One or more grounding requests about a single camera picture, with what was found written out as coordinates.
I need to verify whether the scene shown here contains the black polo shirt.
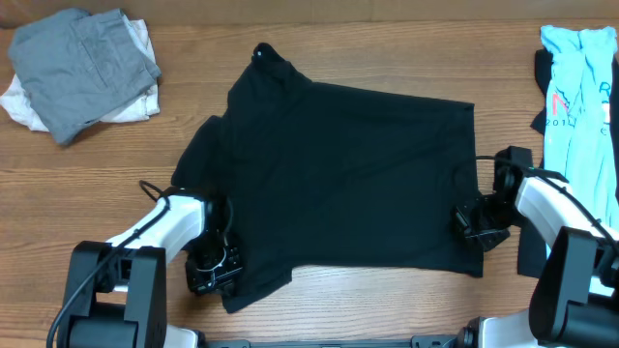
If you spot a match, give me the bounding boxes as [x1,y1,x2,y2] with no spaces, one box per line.
[171,43,484,313]

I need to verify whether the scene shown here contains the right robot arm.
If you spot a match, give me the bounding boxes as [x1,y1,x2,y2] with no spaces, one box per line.
[450,146,618,347]

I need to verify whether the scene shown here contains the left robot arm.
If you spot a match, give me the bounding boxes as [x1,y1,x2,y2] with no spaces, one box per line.
[45,181,242,348]

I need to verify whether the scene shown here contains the black garment under pile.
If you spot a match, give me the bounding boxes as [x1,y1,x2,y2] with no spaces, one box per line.
[517,49,618,278]

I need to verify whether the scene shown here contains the light blue t-shirt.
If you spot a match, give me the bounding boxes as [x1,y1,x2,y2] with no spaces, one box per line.
[541,25,618,238]

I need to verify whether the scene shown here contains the grey folded trousers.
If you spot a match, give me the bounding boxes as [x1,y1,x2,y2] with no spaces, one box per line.
[8,8,162,146]

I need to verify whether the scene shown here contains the white folded garment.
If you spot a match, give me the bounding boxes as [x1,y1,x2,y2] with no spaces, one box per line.
[1,19,161,132]

